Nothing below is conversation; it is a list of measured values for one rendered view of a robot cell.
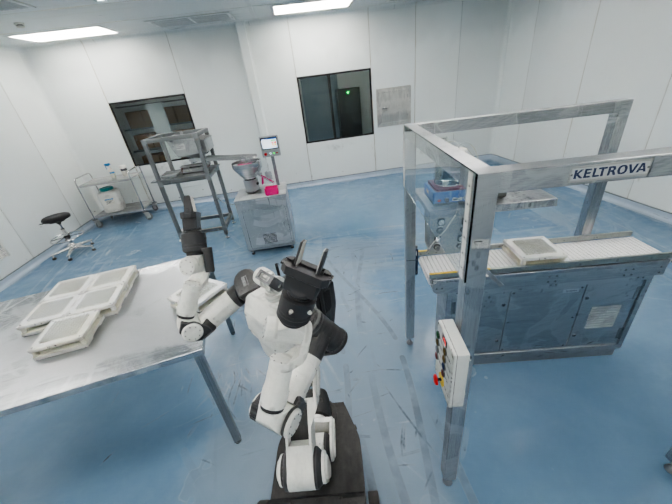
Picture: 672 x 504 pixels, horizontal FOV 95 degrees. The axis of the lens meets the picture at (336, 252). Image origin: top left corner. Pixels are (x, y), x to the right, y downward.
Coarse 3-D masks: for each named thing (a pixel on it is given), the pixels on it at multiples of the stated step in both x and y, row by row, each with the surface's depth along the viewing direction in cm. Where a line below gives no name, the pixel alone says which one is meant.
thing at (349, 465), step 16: (320, 400) 171; (336, 416) 179; (336, 432) 172; (352, 432) 171; (336, 448) 165; (352, 448) 164; (336, 464) 158; (352, 464) 157; (336, 480) 151; (352, 480) 151; (272, 496) 149; (288, 496) 148; (304, 496) 147; (320, 496) 145; (336, 496) 144; (352, 496) 142
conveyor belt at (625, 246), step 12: (600, 240) 194; (612, 240) 192; (624, 240) 191; (636, 240) 189; (492, 252) 196; (504, 252) 194; (576, 252) 185; (588, 252) 184; (600, 252) 183; (612, 252) 181; (624, 252) 180; (636, 252) 178; (648, 252) 177; (660, 252) 176; (420, 264) 197; (432, 264) 192; (444, 264) 190; (492, 264) 184; (504, 264) 183
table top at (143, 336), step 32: (160, 288) 203; (0, 320) 192; (128, 320) 177; (160, 320) 173; (0, 352) 165; (96, 352) 156; (128, 352) 154; (160, 352) 151; (192, 352) 149; (0, 384) 144; (32, 384) 142; (64, 384) 140; (96, 384) 140; (0, 416) 132
